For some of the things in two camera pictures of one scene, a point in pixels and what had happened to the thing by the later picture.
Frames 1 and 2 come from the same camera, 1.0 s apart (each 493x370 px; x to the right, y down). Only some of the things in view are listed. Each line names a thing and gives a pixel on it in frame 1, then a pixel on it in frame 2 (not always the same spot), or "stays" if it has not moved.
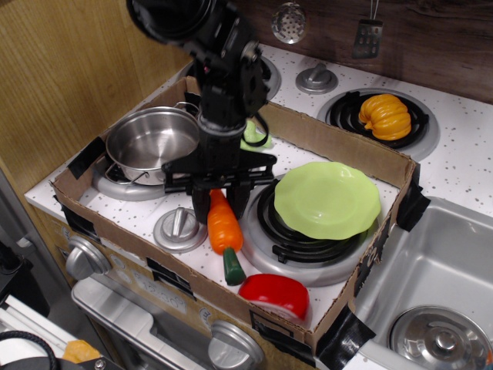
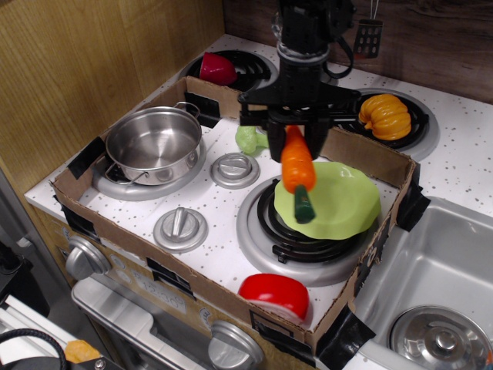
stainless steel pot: [140, 142] stays
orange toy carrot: [226, 236] → [299, 172]
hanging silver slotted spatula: [368, 36] stays
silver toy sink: [445, 260] stays
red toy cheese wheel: [280, 294] stays
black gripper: [219, 163] → [300, 95]
